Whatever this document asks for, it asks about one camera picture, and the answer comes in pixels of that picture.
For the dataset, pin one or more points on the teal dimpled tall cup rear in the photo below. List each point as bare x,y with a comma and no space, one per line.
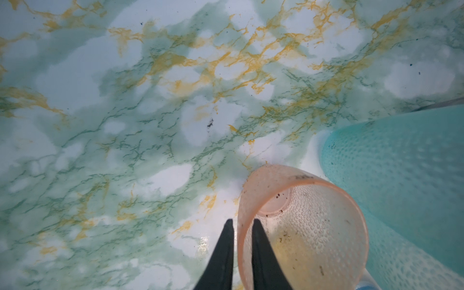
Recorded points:
408,171

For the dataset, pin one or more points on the short pink dimpled cup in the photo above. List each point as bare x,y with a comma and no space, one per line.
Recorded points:
317,231

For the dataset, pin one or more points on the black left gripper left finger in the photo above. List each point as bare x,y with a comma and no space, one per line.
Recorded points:
218,274

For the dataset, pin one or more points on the teal dimpled tall cup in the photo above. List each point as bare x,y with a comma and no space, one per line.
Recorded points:
408,171
397,264

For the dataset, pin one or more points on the teal dimpled tall cup front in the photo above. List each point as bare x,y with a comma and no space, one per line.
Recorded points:
397,264

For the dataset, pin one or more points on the grey tall glass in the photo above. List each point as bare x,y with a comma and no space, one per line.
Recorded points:
454,102

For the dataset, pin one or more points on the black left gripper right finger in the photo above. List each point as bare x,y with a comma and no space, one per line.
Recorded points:
267,274

